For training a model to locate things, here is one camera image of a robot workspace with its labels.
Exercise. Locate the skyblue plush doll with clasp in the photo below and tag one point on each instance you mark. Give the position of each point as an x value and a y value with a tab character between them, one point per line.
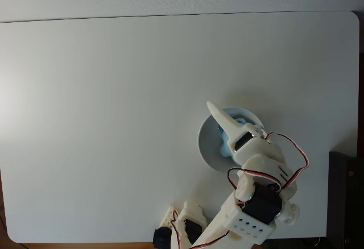
226	150

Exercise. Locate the white ceramic bowl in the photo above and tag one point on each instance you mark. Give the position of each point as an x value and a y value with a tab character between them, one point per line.
210	143

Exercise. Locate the black table clamp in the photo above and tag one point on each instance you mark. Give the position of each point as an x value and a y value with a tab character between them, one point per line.
162	236

